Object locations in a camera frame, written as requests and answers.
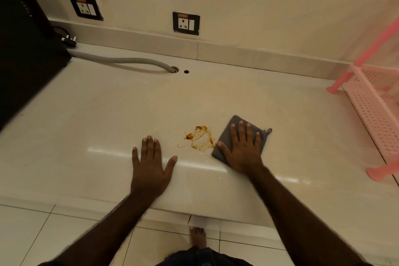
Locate grey corrugated hose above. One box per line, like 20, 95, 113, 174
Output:
66, 49, 178, 74

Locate person's right hand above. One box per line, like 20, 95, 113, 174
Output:
217, 120, 266, 177

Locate person's right foot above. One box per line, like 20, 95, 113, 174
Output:
189, 226, 207, 249

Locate person's dark shorts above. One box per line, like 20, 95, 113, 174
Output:
155, 245, 254, 266

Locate brown stains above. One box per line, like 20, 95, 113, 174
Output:
177, 125, 217, 155

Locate black appliance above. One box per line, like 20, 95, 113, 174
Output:
0, 0, 73, 133

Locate person's left hand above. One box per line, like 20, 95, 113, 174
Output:
130, 135, 178, 200

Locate black power cable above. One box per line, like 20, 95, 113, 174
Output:
53, 26, 72, 41

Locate pink plastic rack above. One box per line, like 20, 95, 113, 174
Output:
326, 15, 399, 182

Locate white countertop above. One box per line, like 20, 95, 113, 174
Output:
0, 43, 399, 264

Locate cream backsplash strip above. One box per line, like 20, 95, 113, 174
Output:
48, 18, 353, 81

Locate person's left forearm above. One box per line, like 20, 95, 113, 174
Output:
51, 192, 157, 266

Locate grey cloth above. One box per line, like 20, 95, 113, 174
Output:
211, 115, 273, 167

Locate person's right forearm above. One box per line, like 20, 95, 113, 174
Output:
249, 166, 368, 266

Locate black framed wall socket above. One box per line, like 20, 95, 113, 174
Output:
172, 11, 201, 36
68, 0, 104, 22

